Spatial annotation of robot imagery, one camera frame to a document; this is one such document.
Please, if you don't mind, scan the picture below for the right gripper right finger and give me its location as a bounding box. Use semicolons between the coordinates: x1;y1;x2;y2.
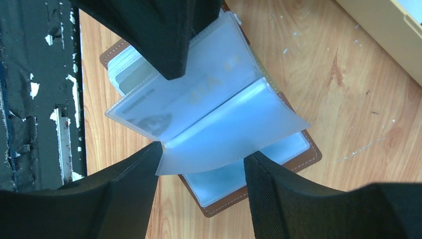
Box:
244;151;422;239

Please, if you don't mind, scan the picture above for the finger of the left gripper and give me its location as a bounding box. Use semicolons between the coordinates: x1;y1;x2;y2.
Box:
71;0;222;80

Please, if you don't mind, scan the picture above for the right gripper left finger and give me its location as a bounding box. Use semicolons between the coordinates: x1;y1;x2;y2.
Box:
0;141;163;239

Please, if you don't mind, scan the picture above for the brown leather card holder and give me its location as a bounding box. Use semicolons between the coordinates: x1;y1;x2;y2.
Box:
100;2;322;217

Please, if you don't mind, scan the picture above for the oval wooden card tray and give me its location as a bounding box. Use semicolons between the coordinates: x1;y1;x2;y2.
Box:
337;0;422;85

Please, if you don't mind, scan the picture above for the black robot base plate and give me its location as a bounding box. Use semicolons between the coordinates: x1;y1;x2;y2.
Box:
0;0;88;193

